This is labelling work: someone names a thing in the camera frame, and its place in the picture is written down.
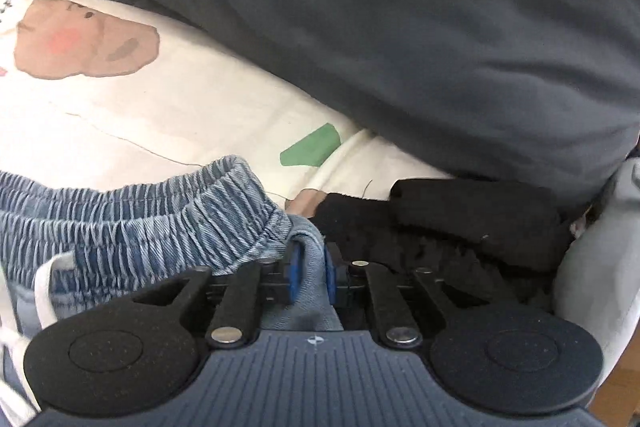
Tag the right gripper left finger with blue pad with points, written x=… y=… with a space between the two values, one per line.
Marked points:
x=239 y=298

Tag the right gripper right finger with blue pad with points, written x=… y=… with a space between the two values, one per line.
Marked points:
x=371 y=290

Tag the light blue denim shorts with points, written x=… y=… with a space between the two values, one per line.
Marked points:
x=65 y=251

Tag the black garment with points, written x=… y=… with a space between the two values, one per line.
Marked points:
x=490 y=240

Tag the grey neck pillow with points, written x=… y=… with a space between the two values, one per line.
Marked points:
x=597 y=286

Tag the cream bear print bedsheet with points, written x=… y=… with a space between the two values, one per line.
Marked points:
x=103 y=94

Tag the dark grey pillow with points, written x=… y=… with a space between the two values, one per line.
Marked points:
x=540 y=91

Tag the brown cardboard sheet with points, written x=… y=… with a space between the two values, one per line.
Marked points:
x=617 y=400

